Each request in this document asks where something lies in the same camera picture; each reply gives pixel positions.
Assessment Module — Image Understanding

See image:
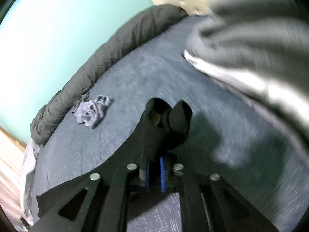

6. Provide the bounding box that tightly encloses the black garment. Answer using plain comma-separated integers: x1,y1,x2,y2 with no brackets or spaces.
36,97,194,219

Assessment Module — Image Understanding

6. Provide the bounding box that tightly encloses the light grey sheet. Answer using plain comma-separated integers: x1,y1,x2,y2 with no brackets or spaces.
19,139,40,225

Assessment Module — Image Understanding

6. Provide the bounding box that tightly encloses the grey folded blanket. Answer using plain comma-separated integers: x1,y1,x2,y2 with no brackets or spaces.
185,0,308,81

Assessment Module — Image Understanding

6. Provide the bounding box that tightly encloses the dark grey small garment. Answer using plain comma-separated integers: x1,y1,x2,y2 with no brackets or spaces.
73,92,90,109

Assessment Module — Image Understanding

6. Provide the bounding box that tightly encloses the blue patterned bed sheet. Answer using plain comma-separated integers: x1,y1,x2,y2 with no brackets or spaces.
31,17,308,231

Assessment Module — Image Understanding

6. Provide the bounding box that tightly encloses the light blue crumpled garment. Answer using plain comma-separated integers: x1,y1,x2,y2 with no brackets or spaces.
71,95,113,129

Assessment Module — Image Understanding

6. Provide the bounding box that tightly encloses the peach curtain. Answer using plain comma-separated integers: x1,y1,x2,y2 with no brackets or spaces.
1,128,26,225

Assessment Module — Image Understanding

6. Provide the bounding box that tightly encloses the white pillow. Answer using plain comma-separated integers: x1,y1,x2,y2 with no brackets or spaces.
184,51,308,158

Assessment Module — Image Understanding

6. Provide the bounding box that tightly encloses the dark grey rolled duvet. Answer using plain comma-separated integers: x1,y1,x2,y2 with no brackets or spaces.
30,4,188,146

